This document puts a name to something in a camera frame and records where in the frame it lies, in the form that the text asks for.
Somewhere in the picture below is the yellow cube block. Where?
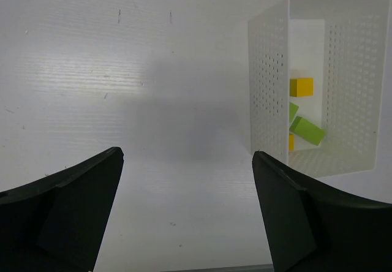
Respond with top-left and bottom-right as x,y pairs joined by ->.
290,78 -> 314,97

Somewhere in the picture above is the yellow long block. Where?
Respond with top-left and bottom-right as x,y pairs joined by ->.
288,134 -> 295,151

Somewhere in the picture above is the green long block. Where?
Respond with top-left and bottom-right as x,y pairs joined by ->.
289,116 -> 325,146

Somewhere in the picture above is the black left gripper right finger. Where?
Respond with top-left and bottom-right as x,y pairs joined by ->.
252,151 -> 391,271

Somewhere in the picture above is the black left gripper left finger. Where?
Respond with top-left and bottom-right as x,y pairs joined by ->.
1,147 -> 124,271

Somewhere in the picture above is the white perforated plastic basket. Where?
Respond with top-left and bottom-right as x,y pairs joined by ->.
248,0 -> 390,178

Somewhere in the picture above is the green cube block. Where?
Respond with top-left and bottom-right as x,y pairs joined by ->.
289,102 -> 299,124

